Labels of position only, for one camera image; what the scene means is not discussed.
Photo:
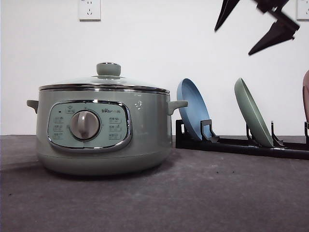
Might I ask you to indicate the blue plate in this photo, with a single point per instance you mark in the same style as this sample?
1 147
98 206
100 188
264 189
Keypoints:
196 110

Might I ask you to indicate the white wall socket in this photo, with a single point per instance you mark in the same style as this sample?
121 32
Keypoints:
89 10
302 9

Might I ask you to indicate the black plate rack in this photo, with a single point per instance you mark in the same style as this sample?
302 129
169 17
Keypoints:
209 142

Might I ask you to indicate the glass pot lid green knob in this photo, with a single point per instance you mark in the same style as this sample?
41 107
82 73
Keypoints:
107 78

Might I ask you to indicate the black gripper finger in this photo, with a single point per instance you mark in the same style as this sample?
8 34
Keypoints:
227 8
283 30

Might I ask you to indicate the green electric steamer pot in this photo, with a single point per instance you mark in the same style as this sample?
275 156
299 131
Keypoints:
102 132

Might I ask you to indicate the white wall socket right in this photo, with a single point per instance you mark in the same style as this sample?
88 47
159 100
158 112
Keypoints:
302 9

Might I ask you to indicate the green plate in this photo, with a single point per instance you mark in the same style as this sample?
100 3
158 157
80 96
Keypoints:
252 112

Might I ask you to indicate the white wall socket left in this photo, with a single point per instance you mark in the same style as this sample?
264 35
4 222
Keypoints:
89 10

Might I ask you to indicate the pink plate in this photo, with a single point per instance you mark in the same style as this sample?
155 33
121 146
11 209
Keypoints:
305 88

